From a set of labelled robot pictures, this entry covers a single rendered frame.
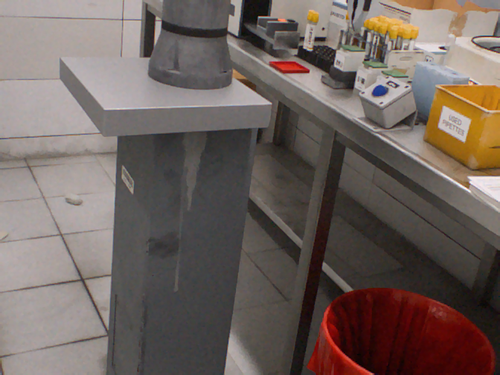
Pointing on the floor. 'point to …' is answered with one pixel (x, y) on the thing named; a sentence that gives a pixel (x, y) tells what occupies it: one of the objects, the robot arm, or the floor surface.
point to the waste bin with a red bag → (398, 337)
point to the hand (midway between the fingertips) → (353, 25)
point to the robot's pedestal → (177, 250)
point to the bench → (275, 171)
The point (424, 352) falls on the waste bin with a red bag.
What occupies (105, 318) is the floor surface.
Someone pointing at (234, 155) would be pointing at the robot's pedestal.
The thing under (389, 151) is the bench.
